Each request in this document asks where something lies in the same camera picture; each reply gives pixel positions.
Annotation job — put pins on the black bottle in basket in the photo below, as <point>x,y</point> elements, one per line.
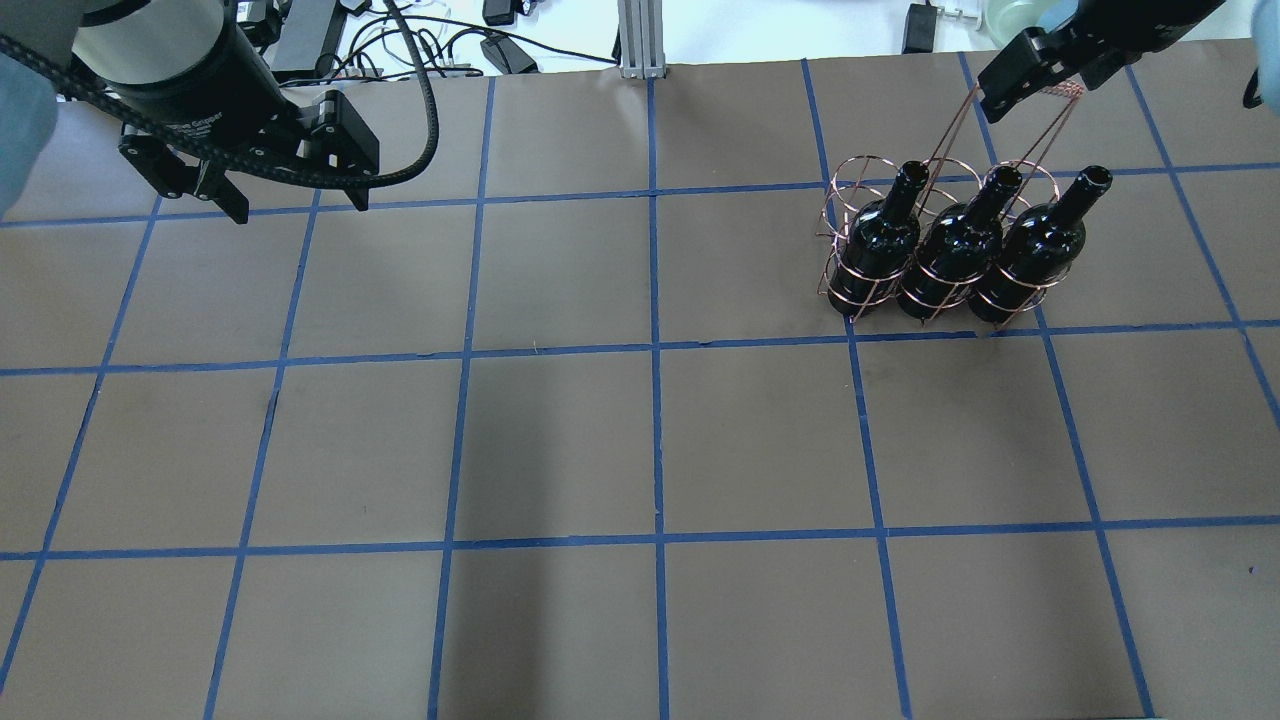
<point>1038,251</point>
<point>879,245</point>

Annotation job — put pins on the black bottle in basket front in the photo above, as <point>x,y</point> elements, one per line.
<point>1038,251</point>

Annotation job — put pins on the black power brick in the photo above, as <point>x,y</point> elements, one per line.
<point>307,46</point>

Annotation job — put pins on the black power adapter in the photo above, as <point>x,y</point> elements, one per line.
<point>920,28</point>

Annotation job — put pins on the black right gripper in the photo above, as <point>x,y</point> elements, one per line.
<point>1128,27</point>

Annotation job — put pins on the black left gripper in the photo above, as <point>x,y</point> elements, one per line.
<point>205,92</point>

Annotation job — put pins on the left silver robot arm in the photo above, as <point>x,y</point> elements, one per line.
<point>40,65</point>

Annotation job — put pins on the aluminium frame post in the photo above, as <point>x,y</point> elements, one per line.
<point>640,32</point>

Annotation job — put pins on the copper wire wine basket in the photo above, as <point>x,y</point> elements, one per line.
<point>845,198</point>

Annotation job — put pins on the black bottle in basket rear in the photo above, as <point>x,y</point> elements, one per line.
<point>879,245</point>

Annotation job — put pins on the black wine bottle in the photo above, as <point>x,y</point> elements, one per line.
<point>957,249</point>

